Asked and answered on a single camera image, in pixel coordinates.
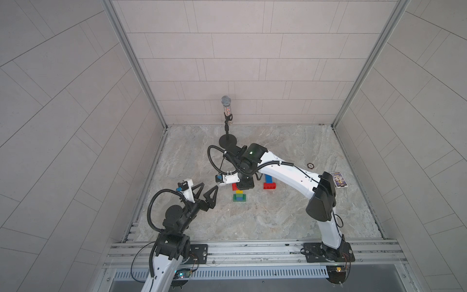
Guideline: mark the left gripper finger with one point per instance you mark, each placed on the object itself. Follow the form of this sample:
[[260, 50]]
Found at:
[[210, 198], [197, 190]]

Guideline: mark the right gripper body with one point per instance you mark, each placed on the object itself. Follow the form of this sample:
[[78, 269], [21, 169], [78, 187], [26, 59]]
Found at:
[[245, 176]]

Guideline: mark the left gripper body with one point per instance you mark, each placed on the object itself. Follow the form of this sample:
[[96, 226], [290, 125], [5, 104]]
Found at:
[[189, 212]]

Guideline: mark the green long lego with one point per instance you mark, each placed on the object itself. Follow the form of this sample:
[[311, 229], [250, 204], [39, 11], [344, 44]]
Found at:
[[239, 200]]

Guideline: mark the red long lego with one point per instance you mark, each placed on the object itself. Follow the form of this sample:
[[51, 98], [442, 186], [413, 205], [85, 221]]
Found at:
[[269, 186]]

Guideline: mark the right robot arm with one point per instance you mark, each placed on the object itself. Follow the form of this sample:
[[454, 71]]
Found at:
[[320, 190]]

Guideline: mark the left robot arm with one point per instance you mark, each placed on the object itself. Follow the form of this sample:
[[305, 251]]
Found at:
[[172, 246]]

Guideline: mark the black microphone stand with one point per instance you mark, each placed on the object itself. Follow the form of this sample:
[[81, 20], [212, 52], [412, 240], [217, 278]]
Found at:
[[227, 139]]

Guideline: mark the left controller board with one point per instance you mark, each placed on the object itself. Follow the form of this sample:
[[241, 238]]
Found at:
[[181, 277]]

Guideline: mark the controller board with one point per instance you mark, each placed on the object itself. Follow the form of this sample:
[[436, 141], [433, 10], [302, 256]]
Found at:
[[181, 277], [338, 275]]

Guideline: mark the glitter microphone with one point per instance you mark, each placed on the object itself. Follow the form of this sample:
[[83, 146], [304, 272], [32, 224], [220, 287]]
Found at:
[[226, 102]]

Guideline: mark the playing card box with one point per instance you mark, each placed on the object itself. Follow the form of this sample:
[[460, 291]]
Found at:
[[339, 180]]

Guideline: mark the right controller board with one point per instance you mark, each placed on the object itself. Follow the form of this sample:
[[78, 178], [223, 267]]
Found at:
[[338, 275]]

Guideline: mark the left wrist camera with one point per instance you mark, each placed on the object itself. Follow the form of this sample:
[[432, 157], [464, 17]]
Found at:
[[185, 187]]

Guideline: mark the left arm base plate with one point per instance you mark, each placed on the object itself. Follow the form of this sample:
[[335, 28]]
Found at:
[[197, 255]]

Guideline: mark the aluminium front rail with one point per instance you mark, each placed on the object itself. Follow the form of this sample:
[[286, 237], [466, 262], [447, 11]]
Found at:
[[287, 252]]

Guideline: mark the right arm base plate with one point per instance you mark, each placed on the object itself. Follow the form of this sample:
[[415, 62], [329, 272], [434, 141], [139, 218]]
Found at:
[[317, 252]]

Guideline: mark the vented cable duct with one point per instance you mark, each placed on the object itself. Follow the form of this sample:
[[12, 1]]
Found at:
[[259, 272]]

